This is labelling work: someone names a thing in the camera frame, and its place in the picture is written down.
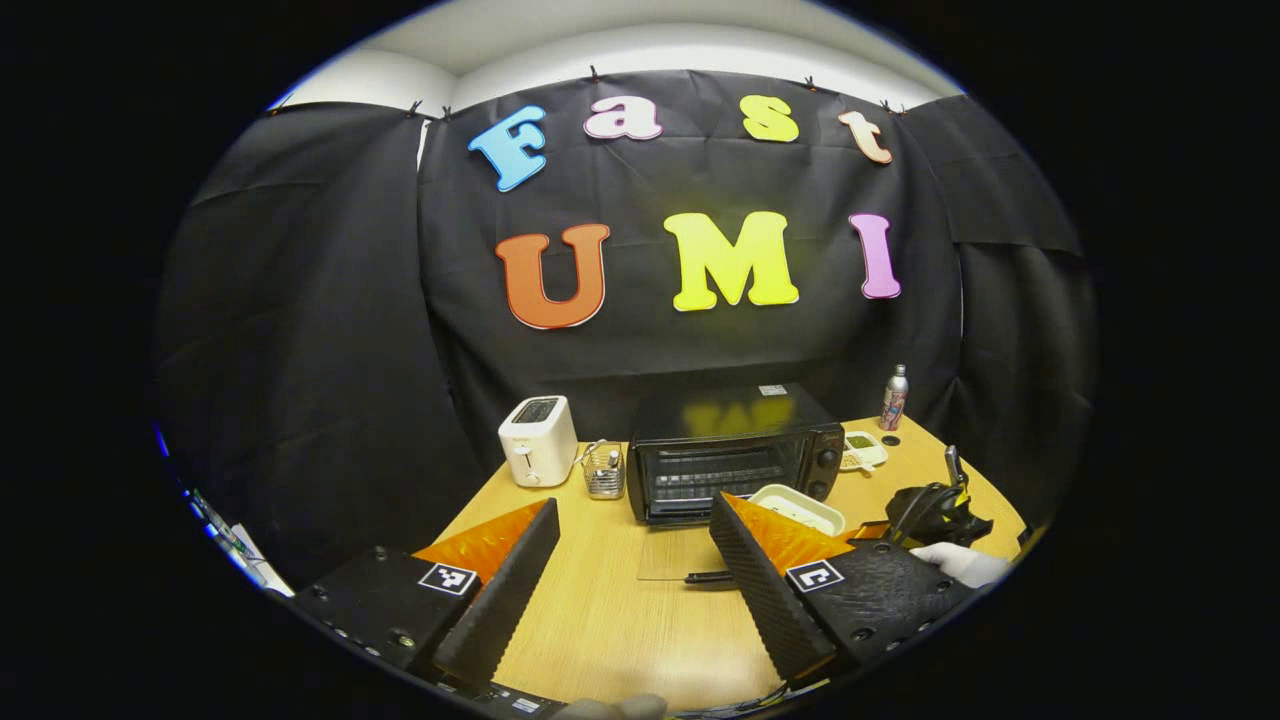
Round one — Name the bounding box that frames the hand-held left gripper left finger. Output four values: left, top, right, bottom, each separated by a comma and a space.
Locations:
295, 497, 562, 687

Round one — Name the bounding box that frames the silver spray bottle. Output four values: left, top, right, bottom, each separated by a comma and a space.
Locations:
880, 364, 909, 432

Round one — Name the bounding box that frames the black electric oven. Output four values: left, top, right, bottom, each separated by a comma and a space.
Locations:
627, 383, 846, 586

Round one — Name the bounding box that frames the metal wire basket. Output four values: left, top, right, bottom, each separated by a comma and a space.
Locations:
583, 440, 627, 500

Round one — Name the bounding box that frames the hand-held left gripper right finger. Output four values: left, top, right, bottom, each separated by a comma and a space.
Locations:
710, 492, 977, 687

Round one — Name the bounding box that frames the white square dish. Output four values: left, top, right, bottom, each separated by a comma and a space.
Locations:
748, 484, 846, 537

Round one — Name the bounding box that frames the white toaster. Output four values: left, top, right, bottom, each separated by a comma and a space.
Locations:
498, 395, 579, 488

